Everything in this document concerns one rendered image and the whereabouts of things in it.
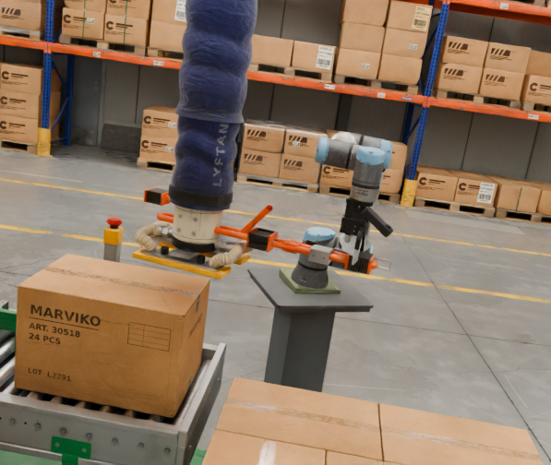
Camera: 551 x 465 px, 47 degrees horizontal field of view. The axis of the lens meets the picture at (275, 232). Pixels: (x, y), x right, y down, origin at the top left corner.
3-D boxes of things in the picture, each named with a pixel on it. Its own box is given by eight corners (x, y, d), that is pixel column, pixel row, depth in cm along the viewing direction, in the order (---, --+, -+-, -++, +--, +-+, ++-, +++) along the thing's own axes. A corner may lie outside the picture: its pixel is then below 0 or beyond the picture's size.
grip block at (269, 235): (245, 247, 219) (246, 231, 217) (255, 241, 228) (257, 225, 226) (268, 253, 217) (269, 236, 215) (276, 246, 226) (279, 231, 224)
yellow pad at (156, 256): (131, 257, 223) (132, 244, 222) (146, 250, 232) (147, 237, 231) (220, 280, 214) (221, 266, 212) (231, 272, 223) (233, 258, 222)
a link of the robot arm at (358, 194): (381, 186, 210) (376, 191, 201) (378, 201, 211) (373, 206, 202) (354, 182, 212) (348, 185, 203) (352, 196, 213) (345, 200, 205)
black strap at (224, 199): (156, 196, 218) (157, 185, 217) (185, 187, 240) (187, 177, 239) (216, 210, 212) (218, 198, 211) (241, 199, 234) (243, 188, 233)
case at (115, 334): (13, 387, 231) (17, 285, 220) (62, 342, 269) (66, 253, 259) (173, 419, 226) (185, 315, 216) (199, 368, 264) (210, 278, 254)
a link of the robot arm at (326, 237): (301, 254, 325) (307, 221, 320) (333, 262, 323) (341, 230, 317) (295, 263, 311) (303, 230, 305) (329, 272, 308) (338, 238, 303)
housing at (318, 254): (307, 260, 214) (309, 248, 213) (312, 256, 220) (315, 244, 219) (327, 266, 212) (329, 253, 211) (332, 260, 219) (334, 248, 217)
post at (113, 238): (89, 425, 308) (103, 228, 282) (95, 418, 314) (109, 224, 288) (103, 428, 307) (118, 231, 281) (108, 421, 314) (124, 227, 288)
